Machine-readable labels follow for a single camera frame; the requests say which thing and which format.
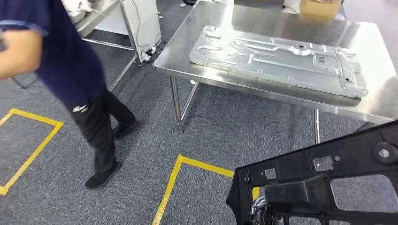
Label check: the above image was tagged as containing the brown cardboard box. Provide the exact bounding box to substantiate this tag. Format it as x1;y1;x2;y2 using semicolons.
300;0;341;18

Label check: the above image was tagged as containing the person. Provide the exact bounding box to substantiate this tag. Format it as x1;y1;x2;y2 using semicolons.
0;0;138;190

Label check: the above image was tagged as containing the steel side table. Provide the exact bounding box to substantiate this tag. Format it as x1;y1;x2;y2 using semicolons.
62;0;140;92

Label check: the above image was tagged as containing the black plastic panel part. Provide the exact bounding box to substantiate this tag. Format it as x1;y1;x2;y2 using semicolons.
226;120;398;225

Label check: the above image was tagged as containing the white power strip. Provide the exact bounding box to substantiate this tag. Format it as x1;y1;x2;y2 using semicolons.
141;45;157;62

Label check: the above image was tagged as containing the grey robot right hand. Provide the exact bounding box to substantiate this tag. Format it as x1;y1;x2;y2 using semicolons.
251;195;269;218

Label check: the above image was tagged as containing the stainless steel workbench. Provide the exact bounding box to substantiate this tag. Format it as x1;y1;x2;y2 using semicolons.
152;0;398;146

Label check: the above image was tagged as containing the stamped metal plate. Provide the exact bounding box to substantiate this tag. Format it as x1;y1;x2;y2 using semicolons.
189;25;369;98

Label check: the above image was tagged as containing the white cabinet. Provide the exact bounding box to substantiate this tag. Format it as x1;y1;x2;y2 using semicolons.
93;0;162;64

